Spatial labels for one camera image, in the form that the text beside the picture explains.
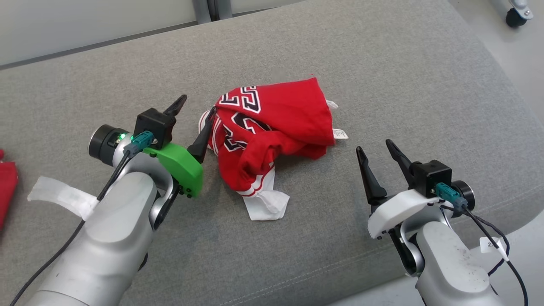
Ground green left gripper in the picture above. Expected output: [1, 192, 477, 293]
[142, 94, 216, 198]

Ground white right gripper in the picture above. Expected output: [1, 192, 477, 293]
[356, 139, 440, 239]

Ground red basketball jersey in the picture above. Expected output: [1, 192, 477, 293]
[198, 77, 349, 221]

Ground red shorts with white stripe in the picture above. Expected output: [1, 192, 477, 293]
[0, 149, 19, 232]

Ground white tape strip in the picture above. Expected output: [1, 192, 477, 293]
[28, 176, 99, 221]

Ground caster wheel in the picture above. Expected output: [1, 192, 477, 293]
[491, 0, 534, 28]

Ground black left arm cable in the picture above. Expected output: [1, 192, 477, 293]
[9, 131, 154, 306]

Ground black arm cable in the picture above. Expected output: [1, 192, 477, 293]
[436, 183, 530, 306]
[9, 131, 154, 306]

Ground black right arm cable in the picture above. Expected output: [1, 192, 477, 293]
[436, 183, 530, 306]

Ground grey metal partition post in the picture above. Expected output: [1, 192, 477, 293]
[192, 0, 233, 25]

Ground white cable label tag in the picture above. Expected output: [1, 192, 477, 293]
[479, 236, 506, 255]

